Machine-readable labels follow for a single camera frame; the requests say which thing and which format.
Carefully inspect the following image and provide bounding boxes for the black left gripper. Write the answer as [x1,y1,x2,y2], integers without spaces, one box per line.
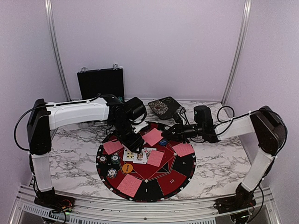
[112,119,144,154]

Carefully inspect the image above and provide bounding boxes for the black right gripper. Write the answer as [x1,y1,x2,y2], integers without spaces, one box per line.
[162,120,204,144]

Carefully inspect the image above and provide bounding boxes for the blue small blind button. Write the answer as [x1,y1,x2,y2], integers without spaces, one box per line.
[158,139,168,146]

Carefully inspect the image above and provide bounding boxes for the face down card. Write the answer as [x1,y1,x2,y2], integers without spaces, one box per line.
[147,150,164,167]
[142,128,163,146]

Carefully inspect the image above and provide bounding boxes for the king face card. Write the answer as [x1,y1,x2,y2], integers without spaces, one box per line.
[133,152,147,164]

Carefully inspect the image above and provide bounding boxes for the red cards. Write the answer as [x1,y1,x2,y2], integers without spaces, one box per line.
[117,174,142,197]
[172,143,194,157]
[103,141,123,154]

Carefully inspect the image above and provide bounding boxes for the green 50 chips seat three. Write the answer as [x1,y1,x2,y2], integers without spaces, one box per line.
[111,154,120,164]

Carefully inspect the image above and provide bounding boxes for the orange big blind button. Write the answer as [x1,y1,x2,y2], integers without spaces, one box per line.
[122,163,133,173]

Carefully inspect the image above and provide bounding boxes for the grey 10 chips seat two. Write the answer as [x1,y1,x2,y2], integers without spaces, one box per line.
[107,168,117,179]

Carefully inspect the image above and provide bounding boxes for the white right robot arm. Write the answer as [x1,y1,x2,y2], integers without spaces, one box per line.
[162,105,288,209]

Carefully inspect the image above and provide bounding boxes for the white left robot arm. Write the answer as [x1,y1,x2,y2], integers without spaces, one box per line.
[27,94,147,208]

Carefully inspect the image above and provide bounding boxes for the black floral square plate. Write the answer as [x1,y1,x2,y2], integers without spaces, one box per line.
[148,96,183,120]

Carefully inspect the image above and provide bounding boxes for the round red black poker mat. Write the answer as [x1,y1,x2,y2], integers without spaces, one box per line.
[96,122,196,202]

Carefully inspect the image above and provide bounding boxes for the black poker chip case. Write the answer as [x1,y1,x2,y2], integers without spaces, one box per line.
[77,67,125,102]

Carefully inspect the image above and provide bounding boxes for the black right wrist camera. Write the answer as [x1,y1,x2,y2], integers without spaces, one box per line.
[193,105,214,129]

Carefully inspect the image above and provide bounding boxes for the aluminium front rail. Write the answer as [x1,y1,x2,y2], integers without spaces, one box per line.
[8,185,281,224]

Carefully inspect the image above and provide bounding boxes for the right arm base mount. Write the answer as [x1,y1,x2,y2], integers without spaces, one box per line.
[214,196,256,214]

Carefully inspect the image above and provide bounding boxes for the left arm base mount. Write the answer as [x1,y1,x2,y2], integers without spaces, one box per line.
[34,195,75,212]

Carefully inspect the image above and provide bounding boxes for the right aluminium corner post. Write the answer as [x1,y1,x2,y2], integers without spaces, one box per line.
[221,0,252,105]

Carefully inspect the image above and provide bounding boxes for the aluminium corner post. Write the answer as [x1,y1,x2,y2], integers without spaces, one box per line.
[221,0,252,105]
[45,0,71,101]

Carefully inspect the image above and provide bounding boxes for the left aluminium corner post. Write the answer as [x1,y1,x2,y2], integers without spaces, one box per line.
[45,0,71,101]

